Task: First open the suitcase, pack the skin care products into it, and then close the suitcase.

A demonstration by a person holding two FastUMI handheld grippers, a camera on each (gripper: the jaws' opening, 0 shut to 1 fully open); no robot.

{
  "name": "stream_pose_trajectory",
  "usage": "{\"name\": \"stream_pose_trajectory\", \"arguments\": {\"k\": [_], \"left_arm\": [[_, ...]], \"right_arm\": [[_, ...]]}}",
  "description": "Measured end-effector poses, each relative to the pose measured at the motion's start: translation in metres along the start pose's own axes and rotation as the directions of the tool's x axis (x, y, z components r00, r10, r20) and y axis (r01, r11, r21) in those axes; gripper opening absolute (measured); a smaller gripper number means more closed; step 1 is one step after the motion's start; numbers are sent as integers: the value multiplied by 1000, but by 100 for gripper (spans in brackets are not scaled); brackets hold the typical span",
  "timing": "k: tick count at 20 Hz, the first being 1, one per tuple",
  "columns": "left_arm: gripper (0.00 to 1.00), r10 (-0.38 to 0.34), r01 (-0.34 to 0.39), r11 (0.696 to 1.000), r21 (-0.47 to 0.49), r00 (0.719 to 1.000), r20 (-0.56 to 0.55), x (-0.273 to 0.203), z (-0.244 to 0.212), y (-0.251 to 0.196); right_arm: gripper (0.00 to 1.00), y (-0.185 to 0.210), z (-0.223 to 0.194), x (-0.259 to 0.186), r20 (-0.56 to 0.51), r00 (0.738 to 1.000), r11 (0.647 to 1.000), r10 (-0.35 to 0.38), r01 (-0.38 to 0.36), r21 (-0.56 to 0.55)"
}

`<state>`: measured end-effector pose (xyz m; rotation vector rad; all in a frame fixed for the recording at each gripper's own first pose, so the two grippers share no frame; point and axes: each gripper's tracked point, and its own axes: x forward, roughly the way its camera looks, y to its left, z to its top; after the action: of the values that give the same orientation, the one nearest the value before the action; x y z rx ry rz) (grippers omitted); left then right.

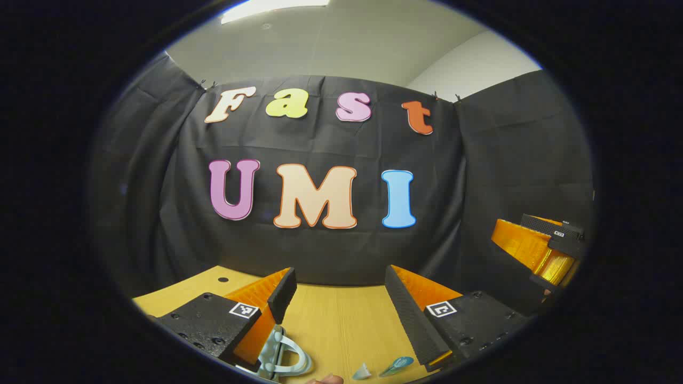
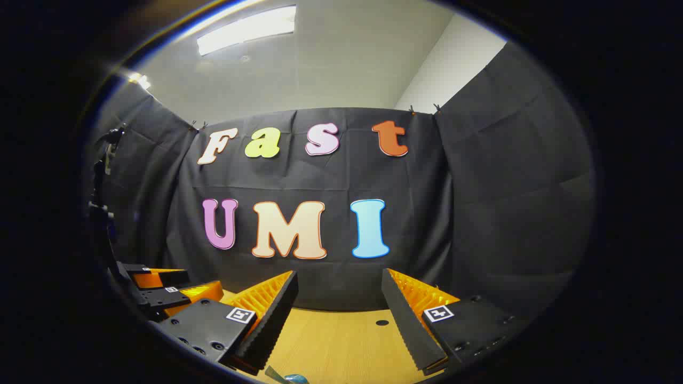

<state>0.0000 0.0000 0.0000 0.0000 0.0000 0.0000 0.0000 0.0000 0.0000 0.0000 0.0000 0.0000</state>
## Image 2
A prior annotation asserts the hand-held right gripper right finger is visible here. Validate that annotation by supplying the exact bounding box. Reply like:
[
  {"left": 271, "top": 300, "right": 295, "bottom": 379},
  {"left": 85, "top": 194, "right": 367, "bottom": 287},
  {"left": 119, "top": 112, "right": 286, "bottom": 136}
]
[{"left": 381, "top": 268, "right": 527, "bottom": 373}]

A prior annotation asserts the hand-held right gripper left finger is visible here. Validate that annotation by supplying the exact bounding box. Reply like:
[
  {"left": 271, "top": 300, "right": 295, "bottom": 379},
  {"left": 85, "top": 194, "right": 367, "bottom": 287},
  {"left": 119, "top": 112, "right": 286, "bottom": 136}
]
[{"left": 151, "top": 270, "right": 300, "bottom": 374}]

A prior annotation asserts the blue skin care bottle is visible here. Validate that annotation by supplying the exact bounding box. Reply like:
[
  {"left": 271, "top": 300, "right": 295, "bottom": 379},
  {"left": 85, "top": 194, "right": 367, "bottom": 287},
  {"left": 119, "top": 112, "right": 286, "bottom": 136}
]
[{"left": 265, "top": 365, "right": 311, "bottom": 384}]

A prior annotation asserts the black backdrop cloth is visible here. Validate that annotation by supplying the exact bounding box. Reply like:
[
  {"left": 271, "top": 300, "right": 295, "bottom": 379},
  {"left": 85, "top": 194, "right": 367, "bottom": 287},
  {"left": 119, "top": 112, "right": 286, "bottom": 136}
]
[{"left": 85, "top": 40, "right": 598, "bottom": 315}]

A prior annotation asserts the long ceiling light panel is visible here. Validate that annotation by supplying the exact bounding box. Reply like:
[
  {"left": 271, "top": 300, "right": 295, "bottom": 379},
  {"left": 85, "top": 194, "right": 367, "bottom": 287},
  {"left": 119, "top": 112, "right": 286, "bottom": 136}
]
[{"left": 196, "top": 5, "right": 297, "bottom": 57}]

